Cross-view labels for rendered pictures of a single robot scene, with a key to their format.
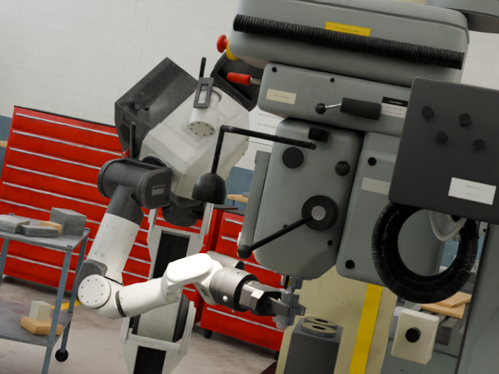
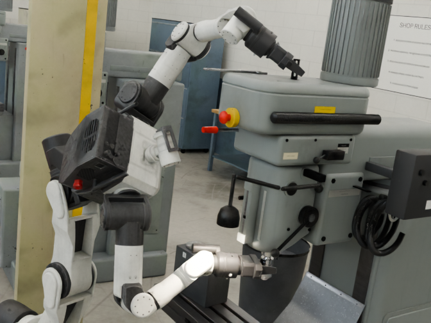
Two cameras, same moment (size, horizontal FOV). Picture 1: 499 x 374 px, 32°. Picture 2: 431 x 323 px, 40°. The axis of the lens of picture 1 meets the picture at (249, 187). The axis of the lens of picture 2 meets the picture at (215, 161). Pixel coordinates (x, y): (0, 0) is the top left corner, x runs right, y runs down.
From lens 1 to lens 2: 1.77 m
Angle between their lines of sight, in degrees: 51
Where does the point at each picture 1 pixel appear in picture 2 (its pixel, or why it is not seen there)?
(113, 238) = (138, 263)
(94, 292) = (145, 306)
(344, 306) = not seen: hidden behind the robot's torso
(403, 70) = (349, 127)
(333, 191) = (310, 200)
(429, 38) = (360, 107)
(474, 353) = (380, 262)
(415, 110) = (416, 172)
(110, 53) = not seen: outside the picture
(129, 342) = (61, 306)
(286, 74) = (292, 141)
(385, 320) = not seen: hidden behind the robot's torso
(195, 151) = (156, 177)
